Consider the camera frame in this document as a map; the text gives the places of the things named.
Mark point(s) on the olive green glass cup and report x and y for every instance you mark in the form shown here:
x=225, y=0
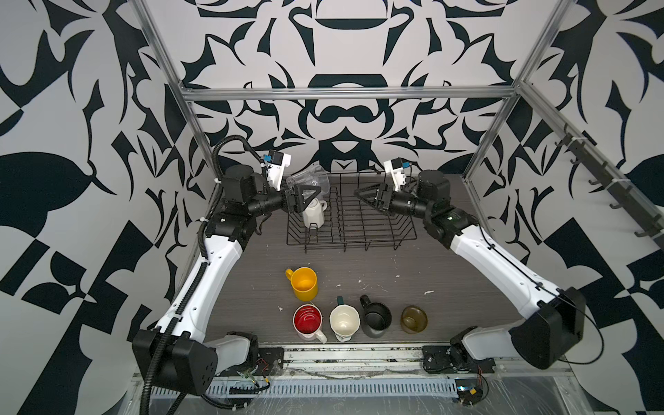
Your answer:
x=413, y=320

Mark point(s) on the black mug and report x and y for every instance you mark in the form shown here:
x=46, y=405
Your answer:
x=376, y=317

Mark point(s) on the white slotted cable duct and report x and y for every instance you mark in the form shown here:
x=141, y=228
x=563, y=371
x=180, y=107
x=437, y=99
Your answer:
x=363, y=388

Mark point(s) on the wall hook rail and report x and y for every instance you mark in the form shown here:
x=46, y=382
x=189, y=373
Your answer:
x=605, y=176

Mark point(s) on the white ceramic mug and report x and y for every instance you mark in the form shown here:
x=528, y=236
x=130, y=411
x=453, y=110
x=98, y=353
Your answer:
x=313, y=215

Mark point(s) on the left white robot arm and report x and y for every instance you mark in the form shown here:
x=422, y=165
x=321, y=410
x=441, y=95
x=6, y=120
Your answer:
x=173, y=354

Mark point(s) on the cream mug green handle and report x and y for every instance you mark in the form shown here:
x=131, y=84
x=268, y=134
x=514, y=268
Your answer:
x=345, y=320

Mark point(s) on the small green circuit board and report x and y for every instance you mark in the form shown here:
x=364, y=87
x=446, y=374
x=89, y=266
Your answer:
x=471, y=392

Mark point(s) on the red and white mug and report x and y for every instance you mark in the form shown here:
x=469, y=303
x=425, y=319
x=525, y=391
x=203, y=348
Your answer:
x=308, y=322

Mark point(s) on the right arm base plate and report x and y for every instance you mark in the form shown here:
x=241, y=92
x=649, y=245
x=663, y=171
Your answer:
x=444, y=359

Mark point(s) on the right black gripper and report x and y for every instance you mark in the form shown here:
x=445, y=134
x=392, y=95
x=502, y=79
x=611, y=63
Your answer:
x=378, y=203

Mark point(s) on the black wire dish rack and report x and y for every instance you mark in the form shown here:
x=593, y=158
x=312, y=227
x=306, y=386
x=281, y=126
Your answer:
x=349, y=223

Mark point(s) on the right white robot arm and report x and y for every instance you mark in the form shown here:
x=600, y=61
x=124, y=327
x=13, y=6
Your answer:
x=552, y=319

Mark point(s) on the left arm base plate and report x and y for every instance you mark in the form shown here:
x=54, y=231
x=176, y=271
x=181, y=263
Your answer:
x=266, y=361

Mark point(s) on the aluminium frame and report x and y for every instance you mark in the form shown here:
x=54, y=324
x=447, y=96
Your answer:
x=509, y=94

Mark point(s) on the yellow mug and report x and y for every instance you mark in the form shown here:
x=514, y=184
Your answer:
x=304, y=283

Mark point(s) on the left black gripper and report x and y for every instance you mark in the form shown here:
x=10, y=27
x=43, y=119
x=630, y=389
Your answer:
x=297, y=206

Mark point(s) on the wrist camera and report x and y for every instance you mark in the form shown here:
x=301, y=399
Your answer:
x=276, y=162
x=395, y=168

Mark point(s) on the clear glass cup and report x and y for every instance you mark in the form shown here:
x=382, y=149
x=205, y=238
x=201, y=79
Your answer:
x=314, y=175

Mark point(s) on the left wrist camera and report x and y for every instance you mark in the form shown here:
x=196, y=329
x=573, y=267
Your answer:
x=276, y=162

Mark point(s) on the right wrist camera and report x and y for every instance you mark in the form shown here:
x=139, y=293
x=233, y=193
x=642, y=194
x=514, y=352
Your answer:
x=395, y=168

